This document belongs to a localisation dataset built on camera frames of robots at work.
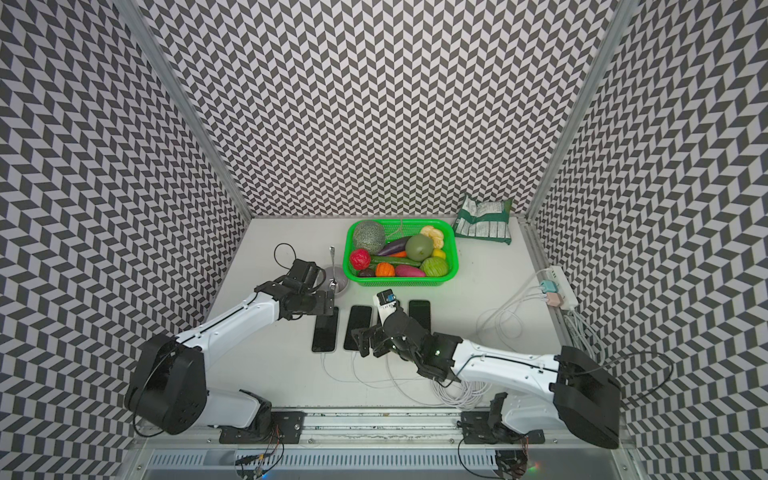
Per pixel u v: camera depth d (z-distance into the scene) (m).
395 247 1.02
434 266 0.94
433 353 0.57
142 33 0.74
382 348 0.67
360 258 0.94
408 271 0.96
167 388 0.42
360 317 0.92
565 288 0.96
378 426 0.75
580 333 0.90
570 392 0.41
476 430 0.73
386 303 0.66
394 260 0.99
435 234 1.05
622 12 0.67
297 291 0.66
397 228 1.02
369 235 0.96
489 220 1.08
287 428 0.73
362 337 0.65
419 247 0.99
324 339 0.87
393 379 0.81
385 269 0.96
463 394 0.77
